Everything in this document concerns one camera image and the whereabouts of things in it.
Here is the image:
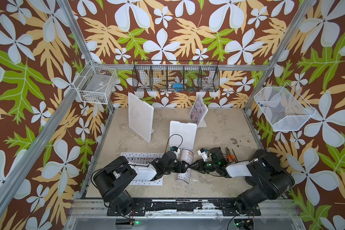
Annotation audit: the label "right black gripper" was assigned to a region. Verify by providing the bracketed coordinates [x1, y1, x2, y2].
[189, 159, 218, 174]

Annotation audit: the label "blue bordered menu sheet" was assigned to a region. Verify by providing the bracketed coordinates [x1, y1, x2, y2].
[176, 148, 194, 184]

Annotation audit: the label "pink restaurant special menu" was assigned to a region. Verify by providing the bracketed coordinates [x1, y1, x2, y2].
[190, 97, 207, 124]

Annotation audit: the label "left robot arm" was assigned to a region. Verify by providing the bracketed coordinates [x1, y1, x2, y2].
[91, 151, 190, 216]

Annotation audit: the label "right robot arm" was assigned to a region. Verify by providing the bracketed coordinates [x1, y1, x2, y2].
[189, 147, 295, 215]

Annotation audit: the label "blue object in rack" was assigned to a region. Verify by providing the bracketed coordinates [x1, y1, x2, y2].
[172, 83, 184, 92]

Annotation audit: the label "dotted border table menu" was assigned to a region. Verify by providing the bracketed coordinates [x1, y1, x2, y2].
[121, 152, 163, 186]

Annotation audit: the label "white mesh basket right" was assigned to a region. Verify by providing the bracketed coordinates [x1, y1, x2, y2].
[254, 83, 316, 132]

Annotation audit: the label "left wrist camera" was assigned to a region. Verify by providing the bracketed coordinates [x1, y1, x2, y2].
[170, 146, 181, 158]

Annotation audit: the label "orange handled pliers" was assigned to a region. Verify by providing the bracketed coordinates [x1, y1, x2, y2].
[225, 147, 236, 163]

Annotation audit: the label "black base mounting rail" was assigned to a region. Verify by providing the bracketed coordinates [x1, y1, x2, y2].
[104, 198, 261, 218]

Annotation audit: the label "black wire rack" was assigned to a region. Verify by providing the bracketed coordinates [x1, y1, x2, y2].
[132, 60, 220, 93]

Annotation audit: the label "white wire basket left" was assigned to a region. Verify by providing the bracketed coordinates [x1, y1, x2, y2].
[73, 61, 118, 104]

